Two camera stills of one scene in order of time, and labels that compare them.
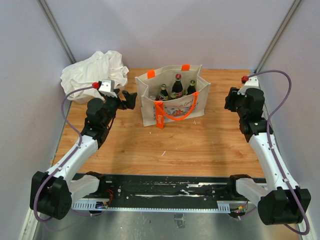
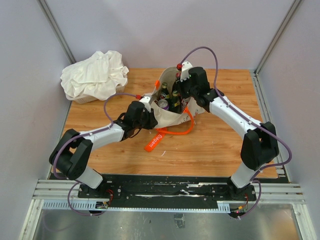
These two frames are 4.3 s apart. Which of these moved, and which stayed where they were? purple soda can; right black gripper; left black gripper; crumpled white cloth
Moved: purple soda can; right black gripper; left black gripper
Stayed: crumpled white cloth
